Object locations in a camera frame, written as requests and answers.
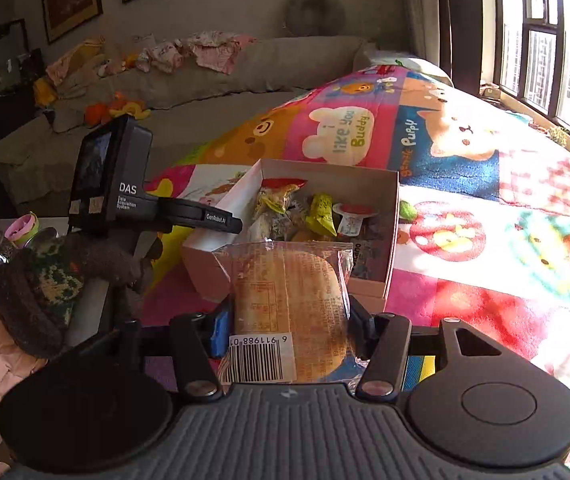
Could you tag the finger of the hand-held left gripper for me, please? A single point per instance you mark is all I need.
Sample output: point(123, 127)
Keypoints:
point(200, 216)

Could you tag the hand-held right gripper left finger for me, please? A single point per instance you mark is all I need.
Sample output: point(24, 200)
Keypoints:
point(221, 327)

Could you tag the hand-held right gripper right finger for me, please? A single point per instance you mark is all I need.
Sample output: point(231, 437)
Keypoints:
point(357, 330)

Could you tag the printed snack packet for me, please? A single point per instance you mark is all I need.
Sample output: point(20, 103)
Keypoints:
point(370, 260)

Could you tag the clear packet of bread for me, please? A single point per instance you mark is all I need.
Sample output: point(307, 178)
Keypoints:
point(290, 285)

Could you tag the yellow snack packet red top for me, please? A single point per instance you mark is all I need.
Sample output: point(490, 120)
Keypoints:
point(280, 195)

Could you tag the jelly cup with red lid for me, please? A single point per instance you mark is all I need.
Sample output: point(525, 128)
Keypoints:
point(355, 215)

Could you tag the yellow green snack packet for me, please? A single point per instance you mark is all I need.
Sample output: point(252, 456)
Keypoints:
point(322, 212)

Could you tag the cardboard box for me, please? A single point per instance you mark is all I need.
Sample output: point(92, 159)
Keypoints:
point(345, 180)

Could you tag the person's left hand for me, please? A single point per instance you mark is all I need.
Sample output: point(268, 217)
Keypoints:
point(45, 280)

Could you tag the orange plush toy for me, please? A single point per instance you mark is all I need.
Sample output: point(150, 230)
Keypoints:
point(115, 107)

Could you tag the grey fabric sofa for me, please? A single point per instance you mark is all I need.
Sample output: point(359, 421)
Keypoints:
point(190, 115)

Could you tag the small pink yellow plush toy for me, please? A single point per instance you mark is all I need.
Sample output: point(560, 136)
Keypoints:
point(115, 66)

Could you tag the pink green cup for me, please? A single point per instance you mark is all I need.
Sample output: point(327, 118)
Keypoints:
point(21, 227)

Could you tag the pale yellow pink cloth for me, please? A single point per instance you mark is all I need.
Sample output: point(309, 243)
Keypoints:
point(75, 57)

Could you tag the colourful cartoon printed blanket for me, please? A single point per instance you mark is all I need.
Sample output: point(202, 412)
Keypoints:
point(465, 210)

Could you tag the white pillow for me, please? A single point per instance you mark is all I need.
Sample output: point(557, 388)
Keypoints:
point(415, 65)

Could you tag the brown curtain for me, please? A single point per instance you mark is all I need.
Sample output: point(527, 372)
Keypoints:
point(435, 10)

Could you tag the dark window frame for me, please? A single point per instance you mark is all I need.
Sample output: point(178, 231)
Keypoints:
point(540, 35)

